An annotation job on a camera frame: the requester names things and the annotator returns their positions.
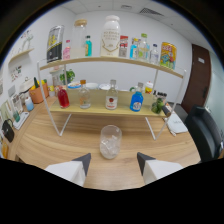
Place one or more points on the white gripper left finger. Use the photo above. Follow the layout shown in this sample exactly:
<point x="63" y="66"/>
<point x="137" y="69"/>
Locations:
<point x="66" y="170"/>

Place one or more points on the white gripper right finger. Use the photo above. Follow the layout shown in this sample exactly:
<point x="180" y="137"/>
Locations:
<point x="160" y="170"/>

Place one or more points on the red liquid bottle white cap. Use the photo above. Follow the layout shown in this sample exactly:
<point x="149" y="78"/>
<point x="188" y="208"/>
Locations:
<point x="63" y="99"/>

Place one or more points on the white tray with green cup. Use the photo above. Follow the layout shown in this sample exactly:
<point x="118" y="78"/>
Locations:
<point x="20" y="120"/>

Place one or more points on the light blue cup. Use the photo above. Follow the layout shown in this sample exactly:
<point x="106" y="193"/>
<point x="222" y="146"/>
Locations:
<point x="29" y="105"/>

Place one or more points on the white notebook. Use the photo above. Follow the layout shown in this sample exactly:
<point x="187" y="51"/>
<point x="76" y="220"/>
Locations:
<point x="176" y="126"/>

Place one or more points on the clear glass with ice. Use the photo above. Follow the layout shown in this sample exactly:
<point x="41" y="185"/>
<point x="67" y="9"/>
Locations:
<point x="110" y="143"/>

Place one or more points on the black chair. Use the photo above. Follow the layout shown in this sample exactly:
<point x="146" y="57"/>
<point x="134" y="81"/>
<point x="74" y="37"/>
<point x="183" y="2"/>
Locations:
<point x="203" y="133"/>

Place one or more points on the green glass jar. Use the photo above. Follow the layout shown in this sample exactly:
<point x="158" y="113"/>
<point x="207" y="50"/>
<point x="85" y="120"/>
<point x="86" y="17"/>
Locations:
<point x="157" y="105"/>

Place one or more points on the black bag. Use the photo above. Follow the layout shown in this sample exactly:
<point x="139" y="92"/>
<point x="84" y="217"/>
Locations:
<point x="8" y="131"/>

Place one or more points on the blue liquid bottle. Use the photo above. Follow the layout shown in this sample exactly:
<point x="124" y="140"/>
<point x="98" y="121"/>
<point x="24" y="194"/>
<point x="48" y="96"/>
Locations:
<point x="136" y="101"/>

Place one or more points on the two-tier wooden shelf rack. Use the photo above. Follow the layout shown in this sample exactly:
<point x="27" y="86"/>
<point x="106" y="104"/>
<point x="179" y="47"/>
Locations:
<point x="100" y="100"/>

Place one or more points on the orange storage basket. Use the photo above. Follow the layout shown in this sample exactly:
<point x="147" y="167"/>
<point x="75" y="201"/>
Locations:
<point x="37" y="95"/>

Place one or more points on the clear bottle red label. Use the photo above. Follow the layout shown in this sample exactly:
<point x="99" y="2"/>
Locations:
<point x="111" y="99"/>

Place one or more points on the blue rimmed bowl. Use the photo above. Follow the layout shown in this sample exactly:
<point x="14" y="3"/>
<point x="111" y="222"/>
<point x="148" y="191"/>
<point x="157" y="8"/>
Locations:
<point x="74" y="85"/>

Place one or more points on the green potted plant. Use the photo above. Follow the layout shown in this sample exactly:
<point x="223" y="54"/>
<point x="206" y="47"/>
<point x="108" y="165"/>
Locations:
<point x="69" y="76"/>

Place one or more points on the brown door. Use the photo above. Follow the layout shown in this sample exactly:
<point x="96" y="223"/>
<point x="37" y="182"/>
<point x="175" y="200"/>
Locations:
<point x="198" y="76"/>

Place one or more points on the small clear bottle blue cap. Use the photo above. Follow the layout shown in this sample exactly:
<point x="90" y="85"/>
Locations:
<point x="154" y="56"/>

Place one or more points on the small pink bottle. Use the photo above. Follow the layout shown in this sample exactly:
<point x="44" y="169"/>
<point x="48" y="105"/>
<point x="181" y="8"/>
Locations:
<point x="67" y="51"/>

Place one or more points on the small light blue bottle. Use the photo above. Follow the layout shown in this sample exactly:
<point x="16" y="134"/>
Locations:
<point x="133" y="50"/>

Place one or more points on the teal liquid bottle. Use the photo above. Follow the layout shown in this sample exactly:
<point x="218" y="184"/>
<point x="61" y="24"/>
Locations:
<point x="88" y="47"/>

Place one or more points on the bottle with black yellow label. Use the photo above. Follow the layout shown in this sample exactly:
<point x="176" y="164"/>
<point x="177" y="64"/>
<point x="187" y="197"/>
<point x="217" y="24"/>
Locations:
<point x="55" y="45"/>

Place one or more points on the glass jar cork lid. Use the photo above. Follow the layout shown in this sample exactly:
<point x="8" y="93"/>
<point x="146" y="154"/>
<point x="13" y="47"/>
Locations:
<point x="78" y="41"/>

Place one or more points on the large white bottle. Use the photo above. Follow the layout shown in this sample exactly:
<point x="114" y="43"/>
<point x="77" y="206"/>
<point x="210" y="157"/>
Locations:
<point x="110" y="38"/>

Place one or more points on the wooden wall shelf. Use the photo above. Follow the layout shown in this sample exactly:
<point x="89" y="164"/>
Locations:
<point x="21" y="54"/>

